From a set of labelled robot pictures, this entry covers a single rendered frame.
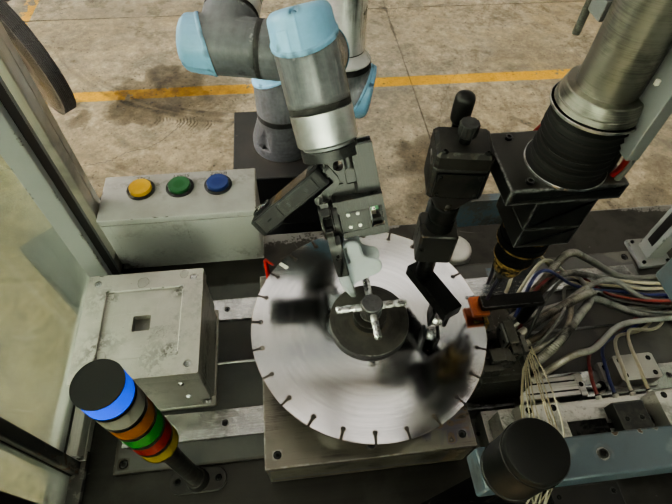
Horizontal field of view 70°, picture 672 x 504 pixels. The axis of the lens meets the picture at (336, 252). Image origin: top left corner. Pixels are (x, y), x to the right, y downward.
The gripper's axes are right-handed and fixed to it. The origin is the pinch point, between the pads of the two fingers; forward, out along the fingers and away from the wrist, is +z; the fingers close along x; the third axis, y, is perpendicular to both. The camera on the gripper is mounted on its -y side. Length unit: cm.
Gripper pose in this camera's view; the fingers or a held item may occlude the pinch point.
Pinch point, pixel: (346, 288)
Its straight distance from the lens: 66.9
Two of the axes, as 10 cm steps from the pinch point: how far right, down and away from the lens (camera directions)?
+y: 9.8, -2.1, -0.8
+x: -0.2, -4.2, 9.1
